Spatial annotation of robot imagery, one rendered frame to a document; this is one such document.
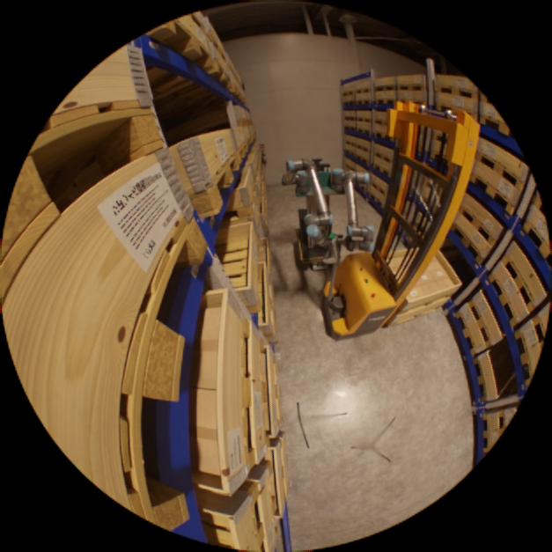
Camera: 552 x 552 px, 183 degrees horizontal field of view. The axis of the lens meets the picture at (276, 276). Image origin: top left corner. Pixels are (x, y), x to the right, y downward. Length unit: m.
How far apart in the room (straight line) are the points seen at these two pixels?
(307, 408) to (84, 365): 2.32
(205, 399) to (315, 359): 1.94
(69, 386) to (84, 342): 0.06
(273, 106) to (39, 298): 6.59
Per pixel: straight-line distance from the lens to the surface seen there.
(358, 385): 2.50
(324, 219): 1.41
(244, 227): 1.74
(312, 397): 2.40
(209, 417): 0.68
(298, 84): 6.83
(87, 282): 0.27
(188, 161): 0.70
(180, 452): 0.54
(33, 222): 0.26
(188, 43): 1.21
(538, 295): 2.82
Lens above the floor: 2.39
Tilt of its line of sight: 50 degrees down
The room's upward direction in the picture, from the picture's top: 13 degrees counter-clockwise
